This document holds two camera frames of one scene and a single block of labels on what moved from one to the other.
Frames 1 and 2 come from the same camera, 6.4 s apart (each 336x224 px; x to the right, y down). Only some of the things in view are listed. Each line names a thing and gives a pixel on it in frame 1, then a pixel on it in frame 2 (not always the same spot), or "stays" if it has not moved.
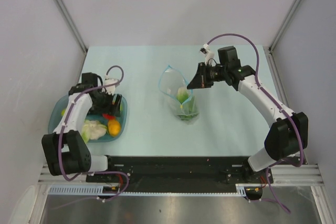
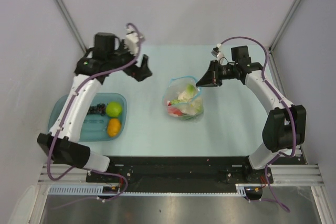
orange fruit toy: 114,128 stays
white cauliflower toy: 92,129 to 195,107
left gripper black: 110,108 to 139,73
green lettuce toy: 187,104 to 191,92
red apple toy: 108,117 to 175,111
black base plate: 150,174 stays
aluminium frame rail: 305,174 stays
